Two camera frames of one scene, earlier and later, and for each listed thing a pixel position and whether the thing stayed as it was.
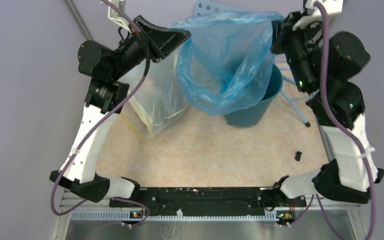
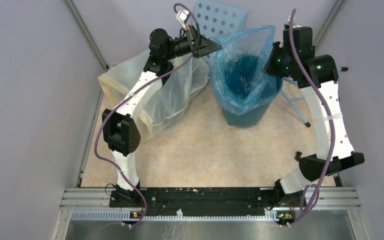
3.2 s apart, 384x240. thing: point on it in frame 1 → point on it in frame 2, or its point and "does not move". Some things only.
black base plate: (214, 200) does not move
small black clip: (297, 158) does not move
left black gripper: (164, 41) → (201, 45)
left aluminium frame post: (74, 12) does not move
